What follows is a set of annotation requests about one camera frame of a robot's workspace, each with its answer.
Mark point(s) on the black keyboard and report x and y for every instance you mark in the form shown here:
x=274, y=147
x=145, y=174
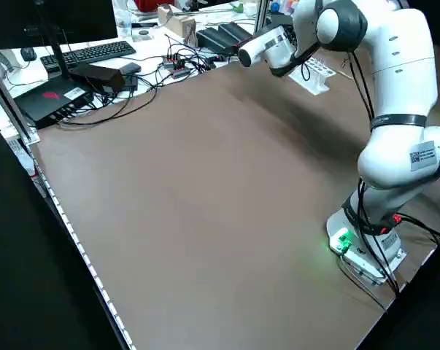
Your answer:
x=92, y=53

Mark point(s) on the black computer box red logo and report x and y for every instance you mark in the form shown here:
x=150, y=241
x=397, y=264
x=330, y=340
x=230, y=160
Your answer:
x=48, y=104

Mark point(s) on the aluminium frame post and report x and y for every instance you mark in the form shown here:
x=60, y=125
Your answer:
x=8, y=102
x=261, y=14

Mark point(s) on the usb hub red plugs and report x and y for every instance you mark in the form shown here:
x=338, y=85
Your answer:
x=176, y=62

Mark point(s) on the cardboard box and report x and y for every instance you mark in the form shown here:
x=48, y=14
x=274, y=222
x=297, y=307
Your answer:
x=181, y=23

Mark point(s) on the dark computer mouse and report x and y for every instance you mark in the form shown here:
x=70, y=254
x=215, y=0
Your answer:
x=29, y=54

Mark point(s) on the small dark grey box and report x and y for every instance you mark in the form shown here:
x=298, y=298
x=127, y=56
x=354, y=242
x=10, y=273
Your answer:
x=130, y=68

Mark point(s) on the white test tube rack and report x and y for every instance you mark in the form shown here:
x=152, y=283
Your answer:
x=314, y=85

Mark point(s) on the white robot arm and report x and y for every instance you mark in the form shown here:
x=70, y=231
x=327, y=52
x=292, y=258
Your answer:
x=398, y=73

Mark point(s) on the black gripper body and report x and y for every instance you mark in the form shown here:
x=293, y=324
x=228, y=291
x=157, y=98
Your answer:
x=292, y=36

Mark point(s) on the black computer monitor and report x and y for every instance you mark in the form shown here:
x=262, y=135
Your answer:
x=52, y=18

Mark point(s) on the black power brick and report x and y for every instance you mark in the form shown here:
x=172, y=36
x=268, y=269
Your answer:
x=99, y=74

